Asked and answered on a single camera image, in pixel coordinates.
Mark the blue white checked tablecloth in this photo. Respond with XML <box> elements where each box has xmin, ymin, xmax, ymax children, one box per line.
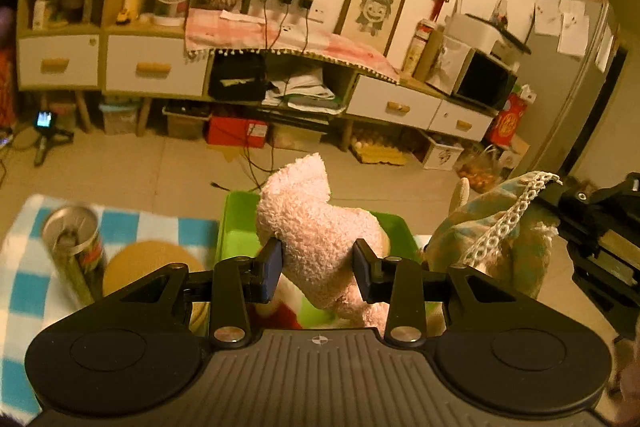
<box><xmin>0</xmin><ymin>194</ymin><xmax>221</xmax><ymax>424</ymax></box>

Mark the orange printed bag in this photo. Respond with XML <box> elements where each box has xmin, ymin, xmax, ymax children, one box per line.
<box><xmin>0</xmin><ymin>44</ymin><xmax>16</xmax><ymax>130</ymax></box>

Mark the white paper note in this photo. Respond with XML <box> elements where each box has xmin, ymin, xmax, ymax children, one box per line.
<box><xmin>533</xmin><ymin>0</ymin><xmax>561</xmax><ymax>36</ymax></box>
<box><xmin>557</xmin><ymin>0</ymin><xmax>589</xmax><ymax>58</ymax></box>

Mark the green plastic bin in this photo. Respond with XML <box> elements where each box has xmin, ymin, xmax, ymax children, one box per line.
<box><xmin>215</xmin><ymin>190</ymin><xmax>419</xmax><ymax>334</ymax></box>

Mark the pink table runner cloth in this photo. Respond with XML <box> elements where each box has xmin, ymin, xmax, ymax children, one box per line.
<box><xmin>184</xmin><ymin>8</ymin><xmax>401</xmax><ymax>83</ymax></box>

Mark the white printed storage box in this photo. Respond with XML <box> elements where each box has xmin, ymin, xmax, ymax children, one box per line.
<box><xmin>422</xmin><ymin>131</ymin><xmax>465</xmax><ymax>170</ymax></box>

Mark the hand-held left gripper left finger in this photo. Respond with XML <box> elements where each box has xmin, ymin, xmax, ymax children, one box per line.
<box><xmin>102</xmin><ymin>238</ymin><xmax>283</xmax><ymax>350</ymax></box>

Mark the white canister red lid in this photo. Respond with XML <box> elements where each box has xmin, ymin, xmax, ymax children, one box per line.
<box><xmin>402</xmin><ymin>19</ymin><xmax>434</xmax><ymax>78</ymax></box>

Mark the red and white plush toy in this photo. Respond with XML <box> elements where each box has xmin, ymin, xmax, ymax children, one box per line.
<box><xmin>257</xmin><ymin>282</ymin><xmax>304</xmax><ymax>328</ymax></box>

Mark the black floor cable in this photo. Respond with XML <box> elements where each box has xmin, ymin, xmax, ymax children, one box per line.
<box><xmin>212</xmin><ymin>141</ymin><xmax>281</xmax><ymax>193</ymax></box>

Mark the white printer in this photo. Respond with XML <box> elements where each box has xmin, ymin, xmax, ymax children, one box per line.
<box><xmin>444</xmin><ymin>12</ymin><xmax>532</xmax><ymax>58</ymax></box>

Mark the clear storage box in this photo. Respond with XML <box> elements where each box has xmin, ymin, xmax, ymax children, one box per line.
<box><xmin>98</xmin><ymin>101</ymin><xmax>141</xmax><ymax>136</ymax></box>
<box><xmin>162</xmin><ymin>104</ymin><xmax>211</xmax><ymax>140</ymax></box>

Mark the stack of papers and books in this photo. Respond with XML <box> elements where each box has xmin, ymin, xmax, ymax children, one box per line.
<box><xmin>262</xmin><ymin>66</ymin><xmax>346</xmax><ymax>116</ymax></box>

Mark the wooden media console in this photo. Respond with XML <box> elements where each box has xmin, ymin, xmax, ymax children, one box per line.
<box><xmin>102</xmin><ymin>24</ymin><xmax>501</xmax><ymax>153</ymax></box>

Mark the white wall socket row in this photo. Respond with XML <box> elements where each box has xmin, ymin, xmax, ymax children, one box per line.
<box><xmin>254</xmin><ymin>0</ymin><xmax>326</xmax><ymax>26</ymax></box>

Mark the small camera on tripod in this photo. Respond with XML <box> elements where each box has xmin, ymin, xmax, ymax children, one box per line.
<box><xmin>33</xmin><ymin>109</ymin><xmax>74</xmax><ymax>168</ymax></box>

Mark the grey refrigerator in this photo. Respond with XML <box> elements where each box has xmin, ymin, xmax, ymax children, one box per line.
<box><xmin>517</xmin><ymin>0</ymin><xmax>626</xmax><ymax>178</ymax></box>

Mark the red gift bag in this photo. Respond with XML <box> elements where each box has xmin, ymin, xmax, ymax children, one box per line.
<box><xmin>487</xmin><ymin>84</ymin><xmax>537</xmax><ymax>148</ymax></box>

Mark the tall printed drink can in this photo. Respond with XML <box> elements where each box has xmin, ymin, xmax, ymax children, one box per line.
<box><xmin>41</xmin><ymin>204</ymin><xmax>106</xmax><ymax>308</ymax></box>

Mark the white microwave oven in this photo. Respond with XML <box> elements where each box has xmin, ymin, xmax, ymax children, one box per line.
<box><xmin>439</xmin><ymin>35</ymin><xmax>519</xmax><ymax>110</ymax></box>

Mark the black power cable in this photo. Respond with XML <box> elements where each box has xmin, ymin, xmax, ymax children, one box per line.
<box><xmin>298</xmin><ymin>7</ymin><xmax>312</xmax><ymax>54</ymax></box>
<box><xmin>262</xmin><ymin>2</ymin><xmax>281</xmax><ymax>52</ymax></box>

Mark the pink plush toy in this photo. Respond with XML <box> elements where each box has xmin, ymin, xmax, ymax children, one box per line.
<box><xmin>255</xmin><ymin>153</ymin><xmax>396</xmax><ymax>331</ymax></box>

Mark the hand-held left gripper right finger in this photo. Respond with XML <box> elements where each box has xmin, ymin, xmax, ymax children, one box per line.
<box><xmin>351</xmin><ymin>238</ymin><xmax>533</xmax><ymax>350</ymax></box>

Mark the black bag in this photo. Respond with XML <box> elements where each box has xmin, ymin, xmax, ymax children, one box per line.
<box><xmin>207</xmin><ymin>54</ymin><xmax>268</xmax><ymax>103</ymax></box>

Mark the white drawer wooden handle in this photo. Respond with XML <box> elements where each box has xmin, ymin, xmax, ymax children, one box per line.
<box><xmin>104</xmin><ymin>35</ymin><xmax>211</xmax><ymax>98</ymax></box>
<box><xmin>428</xmin><ymin>99</ymin><xmax>496</xmax><ymax>143</ymax></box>
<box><xmin>17</xmin><ymin>34</ymin><xmax>100</xmax><ymax>90</ymax></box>
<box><xmin>345</xmin><ymin>75</ymin><xmax>444</xmax><ymax>132</ymax></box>

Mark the red storage box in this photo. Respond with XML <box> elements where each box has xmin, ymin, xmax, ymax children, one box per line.
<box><xmin>206</xmin><ymin>115</ymin><xmax>269</xmax><ymax>148</ymax></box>

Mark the cardboard box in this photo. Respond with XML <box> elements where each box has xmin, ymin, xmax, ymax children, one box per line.
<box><xmin>499</xmin><ymin>134</ymin><xmax>531</xmax><ymax>168</ymax></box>

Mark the framed cartoon girl picture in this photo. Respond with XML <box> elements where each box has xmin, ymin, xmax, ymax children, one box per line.
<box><xmin>333</xmin><ymin>0</ymin><xmax>409</xmax><ymax>57</ymax></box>

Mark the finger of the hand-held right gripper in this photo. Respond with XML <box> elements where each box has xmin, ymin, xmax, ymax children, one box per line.
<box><xmin>542</xmin><ymin>180</ymin><xmax>609</xmax><ymax>239</ymax></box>

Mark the green cloth with lace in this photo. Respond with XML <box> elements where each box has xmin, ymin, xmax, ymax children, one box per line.
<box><xmin>422</xmin><ymin>170</ymin><xmax>564</xmax><ymax>301</ymax></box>

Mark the tray of eggs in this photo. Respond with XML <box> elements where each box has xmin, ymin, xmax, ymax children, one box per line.
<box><xmin>349</xmin><ymin>131</ymin><xmax>409</xmax><ymax>167</ymax></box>

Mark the plastic bag of oranges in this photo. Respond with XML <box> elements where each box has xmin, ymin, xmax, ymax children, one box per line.
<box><xmin>457</xmin><ymin>145</ymin><xmax>501</xmax><ymax>190</ymax></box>

